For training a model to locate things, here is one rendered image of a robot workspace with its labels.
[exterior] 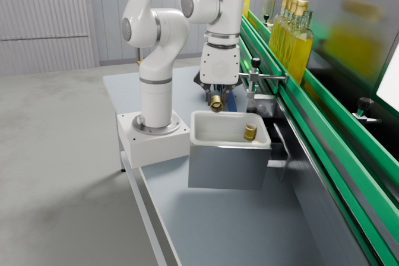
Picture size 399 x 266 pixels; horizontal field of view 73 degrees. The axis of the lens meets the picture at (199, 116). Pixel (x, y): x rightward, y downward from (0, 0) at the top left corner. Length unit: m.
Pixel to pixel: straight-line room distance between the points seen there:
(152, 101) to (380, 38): 0.70
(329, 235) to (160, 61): 0.69
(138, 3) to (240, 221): 0.72
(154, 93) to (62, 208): 1.24
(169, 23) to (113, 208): 1.33
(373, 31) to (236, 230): 0.66
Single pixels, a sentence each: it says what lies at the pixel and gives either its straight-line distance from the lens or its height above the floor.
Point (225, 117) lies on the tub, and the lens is 0.86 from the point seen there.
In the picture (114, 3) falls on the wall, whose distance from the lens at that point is 3.97.
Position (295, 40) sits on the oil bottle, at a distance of 0.91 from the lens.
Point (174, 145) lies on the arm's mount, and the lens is 1.03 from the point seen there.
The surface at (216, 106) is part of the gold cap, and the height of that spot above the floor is 1.07.
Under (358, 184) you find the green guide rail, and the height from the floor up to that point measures 1.11.
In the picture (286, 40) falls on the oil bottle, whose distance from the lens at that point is 0.98.
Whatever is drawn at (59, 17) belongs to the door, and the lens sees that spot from 3.89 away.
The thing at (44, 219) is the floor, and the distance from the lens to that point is 1.99.
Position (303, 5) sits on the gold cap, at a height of 1.32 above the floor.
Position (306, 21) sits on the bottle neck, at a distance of 0.92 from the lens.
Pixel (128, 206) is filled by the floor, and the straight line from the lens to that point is 1.91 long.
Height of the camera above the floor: 1.43
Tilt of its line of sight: 31 degrees down
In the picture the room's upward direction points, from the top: 4 degrees clockwise
